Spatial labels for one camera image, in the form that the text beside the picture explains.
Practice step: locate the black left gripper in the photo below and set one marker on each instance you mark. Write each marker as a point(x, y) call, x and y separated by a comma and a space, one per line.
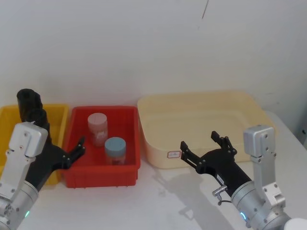
point(45, 160)

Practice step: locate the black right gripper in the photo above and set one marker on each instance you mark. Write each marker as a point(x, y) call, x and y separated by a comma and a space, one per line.
point(220, 165)

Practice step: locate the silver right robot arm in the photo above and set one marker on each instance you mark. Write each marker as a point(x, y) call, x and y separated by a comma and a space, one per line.
point(254, 206)

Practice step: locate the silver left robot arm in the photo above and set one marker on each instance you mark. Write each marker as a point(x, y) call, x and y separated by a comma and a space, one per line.
point(14, 196)

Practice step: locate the clear jar with pink lid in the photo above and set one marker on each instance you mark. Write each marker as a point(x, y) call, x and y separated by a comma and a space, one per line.
point(97, 127)

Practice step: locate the red plastic bin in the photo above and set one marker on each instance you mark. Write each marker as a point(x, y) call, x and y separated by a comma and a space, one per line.
point(100, 177)

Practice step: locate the white label with red border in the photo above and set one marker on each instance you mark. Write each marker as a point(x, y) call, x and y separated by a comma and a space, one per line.
point(173, 154)

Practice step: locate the clear jar with blue lid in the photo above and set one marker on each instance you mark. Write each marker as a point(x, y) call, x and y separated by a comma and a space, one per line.
point(115, 148)

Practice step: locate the yellow plastic bin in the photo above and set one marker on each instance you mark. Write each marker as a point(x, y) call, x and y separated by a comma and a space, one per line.
point(57, 115)

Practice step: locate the cream plastic bin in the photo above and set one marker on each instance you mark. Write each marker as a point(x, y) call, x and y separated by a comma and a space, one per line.
point(168, 119)

